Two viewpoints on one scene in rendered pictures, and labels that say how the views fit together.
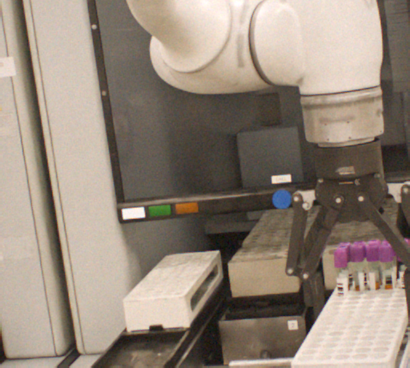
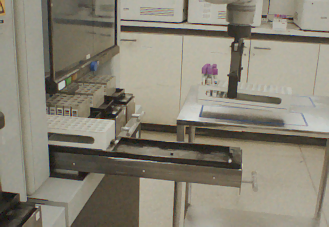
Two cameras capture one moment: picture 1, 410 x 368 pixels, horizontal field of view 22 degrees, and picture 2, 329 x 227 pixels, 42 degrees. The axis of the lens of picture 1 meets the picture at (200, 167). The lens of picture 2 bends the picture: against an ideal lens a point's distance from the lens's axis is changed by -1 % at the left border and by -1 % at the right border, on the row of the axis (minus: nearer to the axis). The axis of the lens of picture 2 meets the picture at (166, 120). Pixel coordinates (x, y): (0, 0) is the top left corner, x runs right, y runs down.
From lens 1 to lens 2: 1.92 m
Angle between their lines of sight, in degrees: 92
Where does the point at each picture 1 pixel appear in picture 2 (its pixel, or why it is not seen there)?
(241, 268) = (80, 107)
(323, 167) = (247, 33)
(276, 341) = not seen: hidden behind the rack
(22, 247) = (13, 128)
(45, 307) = (22, 170)
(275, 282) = (86, 112)
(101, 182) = (42, 69)
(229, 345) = not seen: hidden behind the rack
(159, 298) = (111, 124)
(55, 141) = (27, 40)
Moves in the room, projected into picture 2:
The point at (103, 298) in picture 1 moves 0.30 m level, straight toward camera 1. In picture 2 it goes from (41, 149) to (161, 145)
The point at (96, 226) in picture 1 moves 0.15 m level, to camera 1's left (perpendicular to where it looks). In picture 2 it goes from (39, 100) to (24, 120)
